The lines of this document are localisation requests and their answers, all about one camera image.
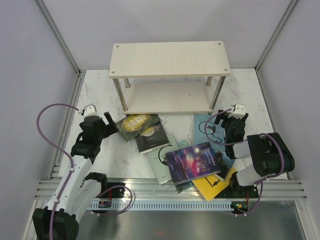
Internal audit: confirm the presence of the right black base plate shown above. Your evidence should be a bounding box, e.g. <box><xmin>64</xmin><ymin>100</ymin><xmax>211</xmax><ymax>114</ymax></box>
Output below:
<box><xmin>214</xmin><ymin>185</ymin><xmax>259</xmax><ymax>216</ymax></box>

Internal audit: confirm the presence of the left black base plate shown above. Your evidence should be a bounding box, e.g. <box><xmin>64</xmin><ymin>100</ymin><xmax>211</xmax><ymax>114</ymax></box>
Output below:
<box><xmin>92</xmin><ymin>182</ymin><xmax>126</xmax><ymax>214</ymax></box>

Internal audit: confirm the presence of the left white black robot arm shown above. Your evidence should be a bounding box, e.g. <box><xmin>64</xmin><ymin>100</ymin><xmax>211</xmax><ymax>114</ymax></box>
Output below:
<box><xmin>32</xmin><ymin>108</ymin><xmax>118</xmax><ymax>240</ymax></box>

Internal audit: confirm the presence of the purple Robinson Crusoe book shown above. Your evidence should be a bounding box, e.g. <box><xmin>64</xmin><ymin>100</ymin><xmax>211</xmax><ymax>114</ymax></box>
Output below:
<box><xmin>165</xmin><ymin>141</ymin><xmax>221</xmax><ymax>185</ymax></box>

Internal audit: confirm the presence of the green yellow fantasy book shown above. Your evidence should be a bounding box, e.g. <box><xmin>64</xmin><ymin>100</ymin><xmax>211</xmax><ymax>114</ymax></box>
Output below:
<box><xmin>116</xmin><ymin>114</ymin><xmax>161</xmax><ymax>142</ymax></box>

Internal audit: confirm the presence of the pale green G book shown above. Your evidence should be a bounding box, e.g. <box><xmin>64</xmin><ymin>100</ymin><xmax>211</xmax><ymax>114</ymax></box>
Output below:
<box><xmin>147</xmin><ymin>134</ymin><xmax>179</xmax><ymax>185</ymax></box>

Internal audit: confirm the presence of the light blue OS book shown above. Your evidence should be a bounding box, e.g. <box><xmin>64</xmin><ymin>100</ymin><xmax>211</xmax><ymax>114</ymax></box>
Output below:
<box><xmin>193</xmin><ymin>114</ymin><xmax>225</xmax><ymax>152</ymax></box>

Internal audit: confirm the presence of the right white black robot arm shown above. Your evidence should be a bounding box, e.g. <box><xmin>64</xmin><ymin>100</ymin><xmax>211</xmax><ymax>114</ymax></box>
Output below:
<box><xmin>214</xmin><ymin>109</ymin><xmax>295</xmax><ymax>198</ymax></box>

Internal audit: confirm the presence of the black Moon and Sixpence book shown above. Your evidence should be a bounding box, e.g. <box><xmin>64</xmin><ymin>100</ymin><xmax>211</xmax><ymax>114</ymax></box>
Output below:
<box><xmin>135</xmin><ymin>122</ymin><xmax>170</xmax><ymax>154</ymax></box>

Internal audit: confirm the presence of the white two-tier wooden shelf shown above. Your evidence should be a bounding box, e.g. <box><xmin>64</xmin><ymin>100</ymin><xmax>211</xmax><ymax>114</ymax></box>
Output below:
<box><xmin>108</xmin><ymin>41</ymin><xmax>231</xmax><ymax>114</ymax></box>

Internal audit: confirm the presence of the teal ocean cover book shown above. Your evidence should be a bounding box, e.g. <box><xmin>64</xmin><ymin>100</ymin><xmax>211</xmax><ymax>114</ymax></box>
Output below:
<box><xmin>175</xmin><ymin>140</ymin><xmax>195</xmax><ymax>194</ymax></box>

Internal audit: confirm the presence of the white slotted cable duct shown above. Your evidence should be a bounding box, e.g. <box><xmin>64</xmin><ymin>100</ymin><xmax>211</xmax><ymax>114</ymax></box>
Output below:
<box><xmin>87</xmin><ymin>199</ymin><xmax>234</xmax><ymax>211</ymax></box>

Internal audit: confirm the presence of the aluminium front frame rail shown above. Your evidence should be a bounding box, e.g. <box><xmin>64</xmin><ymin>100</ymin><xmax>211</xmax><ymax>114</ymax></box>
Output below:
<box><xmin>34</xmin><ymin>178</ymin><xmax>307</xmax><ymax>201</ymax></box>

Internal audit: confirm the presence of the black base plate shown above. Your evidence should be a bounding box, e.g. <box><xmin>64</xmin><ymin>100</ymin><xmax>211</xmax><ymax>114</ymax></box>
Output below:
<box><xmin>214</xmin><ymin>185</ymin><xmax>259</xmax><ymax>216</ymax></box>
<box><xmin>92</xmin><ymin>182</ymin><xmax>126</xmax><ymax>214</ymax></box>

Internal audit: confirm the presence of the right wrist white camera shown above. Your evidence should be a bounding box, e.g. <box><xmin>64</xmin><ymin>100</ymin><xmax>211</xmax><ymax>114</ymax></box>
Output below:
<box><xmin>228</xmin><ymin>103</ymin><xmax>247</xmax><ymax>119</ymax></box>

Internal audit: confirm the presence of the dark castle cover book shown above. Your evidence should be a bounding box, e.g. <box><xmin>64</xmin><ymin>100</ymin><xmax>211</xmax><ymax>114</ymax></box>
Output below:
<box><xmin>215</xmin><ymin>151</ymin><xmax>235</xmax><ymax>181</ymax></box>

